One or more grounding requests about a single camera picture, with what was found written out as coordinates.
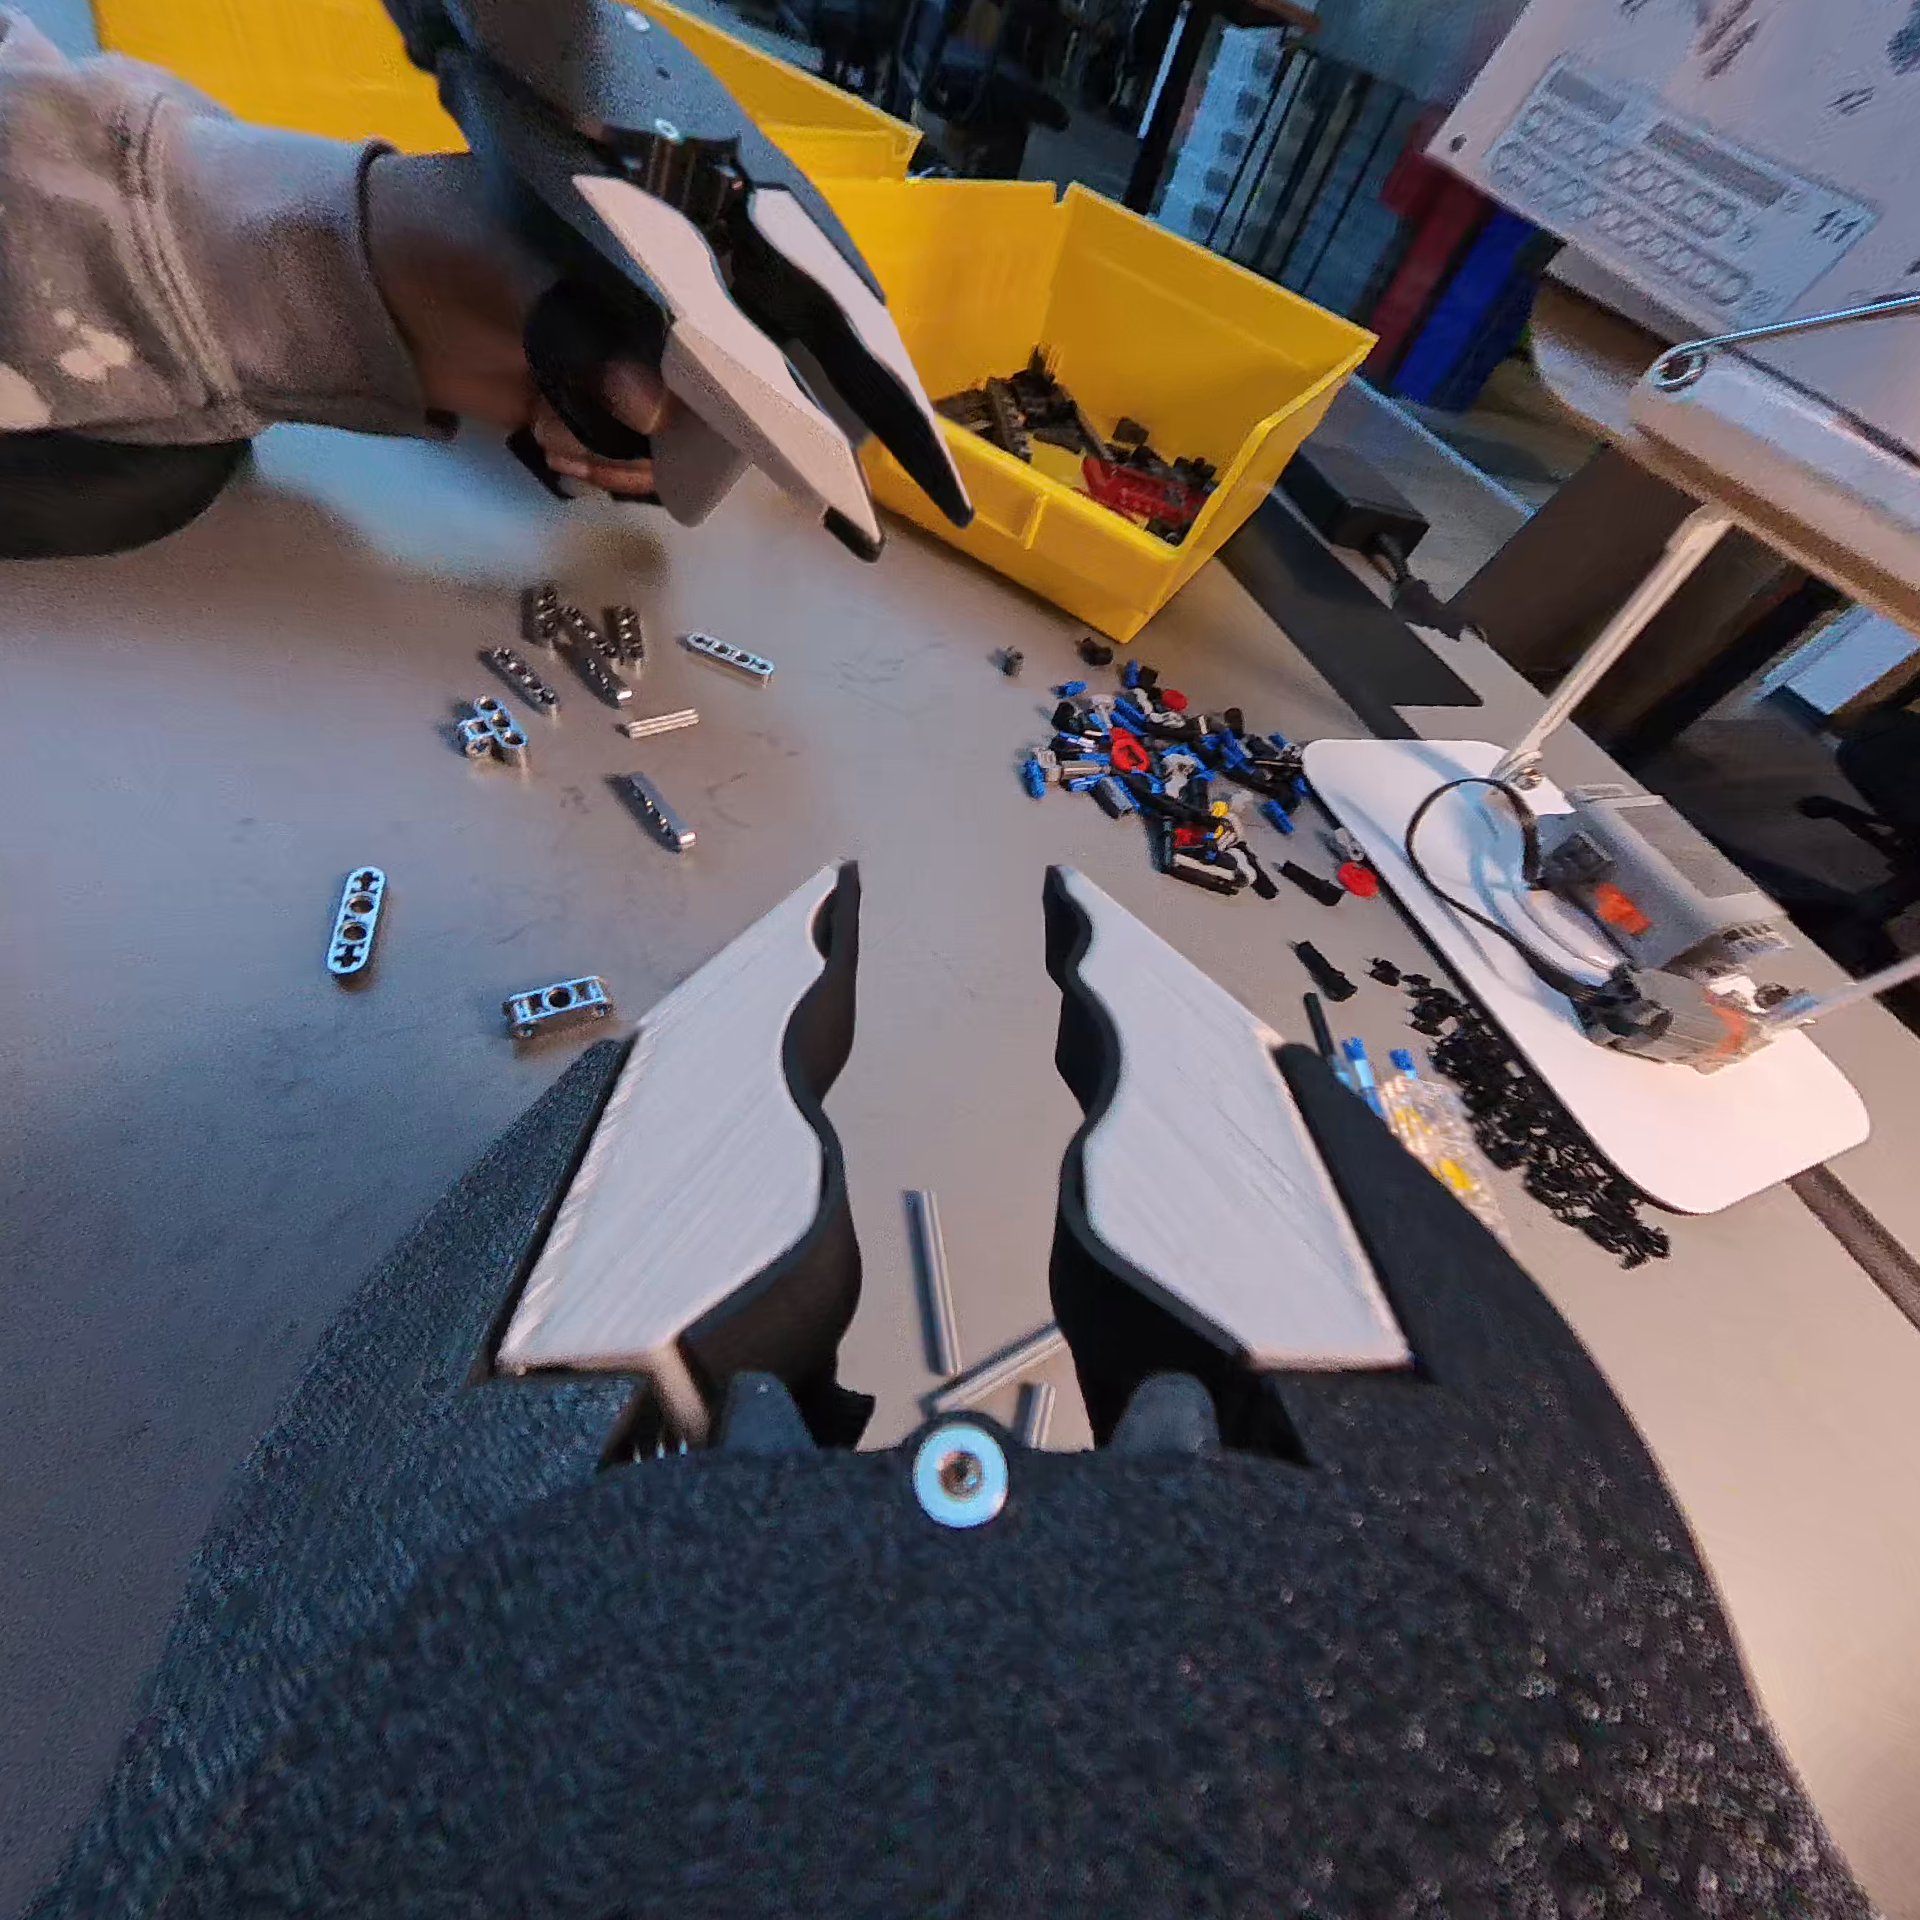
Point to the black office chair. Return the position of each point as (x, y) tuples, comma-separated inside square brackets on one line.
[(1875, 779)]

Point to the wooden book stand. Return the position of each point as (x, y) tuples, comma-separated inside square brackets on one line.
[(1725, 1140)]

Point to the person's left hand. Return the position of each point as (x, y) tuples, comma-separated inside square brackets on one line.
[(450, 299)]

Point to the blue crate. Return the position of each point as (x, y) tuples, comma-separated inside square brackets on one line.
[(1483, 316)]

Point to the yellow bin with red panels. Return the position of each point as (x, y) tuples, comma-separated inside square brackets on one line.
[(1155, 330)]

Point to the grey motor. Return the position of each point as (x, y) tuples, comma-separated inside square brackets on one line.
[(1695, 1020)]

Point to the black power adapter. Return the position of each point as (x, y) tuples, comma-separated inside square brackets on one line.
[(1349, 493)]

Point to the black axle pin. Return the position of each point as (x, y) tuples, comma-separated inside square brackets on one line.
[(1326, 969)]

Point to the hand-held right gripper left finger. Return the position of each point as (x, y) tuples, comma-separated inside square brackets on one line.
[(674, 1201)]

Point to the stack of grey crates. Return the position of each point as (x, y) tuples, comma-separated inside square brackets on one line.
[(1275, 136)]

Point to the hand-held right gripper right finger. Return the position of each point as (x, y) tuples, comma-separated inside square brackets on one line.
[(1215, 1201)]

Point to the transparent engine block assembly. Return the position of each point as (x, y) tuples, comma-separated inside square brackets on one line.
[(1424, 1125)]

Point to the grey desk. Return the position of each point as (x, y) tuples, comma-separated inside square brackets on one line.
[(299, 1201)]

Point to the person's left forearm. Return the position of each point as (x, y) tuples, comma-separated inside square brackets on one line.
[(149, 271)]

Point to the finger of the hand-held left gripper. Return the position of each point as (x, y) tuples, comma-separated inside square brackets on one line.
[(735, 376), (855, 338)]

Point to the scattered chrome beams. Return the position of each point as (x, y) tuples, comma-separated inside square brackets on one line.
[(357, 922)]

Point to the heap of dark building pieces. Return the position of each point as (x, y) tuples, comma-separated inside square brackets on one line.
[(1037, 404)]

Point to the light grey short axle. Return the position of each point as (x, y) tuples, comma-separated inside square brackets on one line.
[(661, 722)]

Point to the black mesh pad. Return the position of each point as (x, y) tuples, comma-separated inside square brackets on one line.
[(105, 504)]

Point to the pile of small coloured connectors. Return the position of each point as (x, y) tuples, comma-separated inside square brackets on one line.
[(1171, 779)]

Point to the pile of small black pins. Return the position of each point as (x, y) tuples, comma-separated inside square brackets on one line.
[(1529, 1125)]

